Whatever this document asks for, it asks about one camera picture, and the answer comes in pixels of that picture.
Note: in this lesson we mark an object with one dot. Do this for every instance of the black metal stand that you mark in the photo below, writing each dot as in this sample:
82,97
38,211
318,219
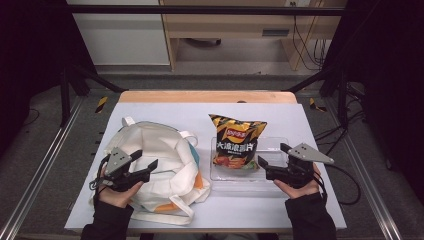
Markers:
65,96
342,100

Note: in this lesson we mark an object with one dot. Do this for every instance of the white cabinet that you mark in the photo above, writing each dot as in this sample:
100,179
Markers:
123,40

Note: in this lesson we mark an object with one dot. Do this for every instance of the white patterned canvas tote bag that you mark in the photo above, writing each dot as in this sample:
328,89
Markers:
160,146

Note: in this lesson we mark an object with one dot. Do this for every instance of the grey desk label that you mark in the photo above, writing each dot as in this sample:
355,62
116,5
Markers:
275,32

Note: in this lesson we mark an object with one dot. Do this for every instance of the light wooden desk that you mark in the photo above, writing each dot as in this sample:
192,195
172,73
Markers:
226,26

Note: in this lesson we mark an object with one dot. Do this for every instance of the black yellow chips bag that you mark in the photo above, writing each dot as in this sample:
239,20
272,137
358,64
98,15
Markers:
236,146

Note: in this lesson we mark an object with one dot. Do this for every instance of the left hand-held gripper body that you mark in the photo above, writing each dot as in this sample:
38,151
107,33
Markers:
117,160

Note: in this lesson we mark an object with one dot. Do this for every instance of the black curved object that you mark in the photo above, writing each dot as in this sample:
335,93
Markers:
203,42

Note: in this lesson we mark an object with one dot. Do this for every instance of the person's left hand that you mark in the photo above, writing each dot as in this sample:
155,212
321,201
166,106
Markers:
118,198

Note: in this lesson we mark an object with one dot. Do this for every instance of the white table board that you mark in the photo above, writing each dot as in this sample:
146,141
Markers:
233,210

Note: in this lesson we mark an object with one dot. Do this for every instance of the person's right hand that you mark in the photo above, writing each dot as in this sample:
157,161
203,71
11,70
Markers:
303,192

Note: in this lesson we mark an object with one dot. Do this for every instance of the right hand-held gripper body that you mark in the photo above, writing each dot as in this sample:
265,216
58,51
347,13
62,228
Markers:
308,154

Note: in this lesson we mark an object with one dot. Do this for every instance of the dark curtain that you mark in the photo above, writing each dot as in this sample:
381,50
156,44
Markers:
30,50
390,66

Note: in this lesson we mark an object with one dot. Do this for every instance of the yellow black floor tape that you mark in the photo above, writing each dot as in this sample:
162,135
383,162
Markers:
313,104
101,104

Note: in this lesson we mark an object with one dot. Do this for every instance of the aluminium rail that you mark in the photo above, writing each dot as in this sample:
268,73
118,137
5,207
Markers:
363,166
50,153

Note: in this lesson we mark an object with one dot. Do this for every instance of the clear plastic tray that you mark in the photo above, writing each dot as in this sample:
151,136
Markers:
233,183

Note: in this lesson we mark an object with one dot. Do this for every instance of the black horizontal frame bar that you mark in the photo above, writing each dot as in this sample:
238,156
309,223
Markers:
200,10

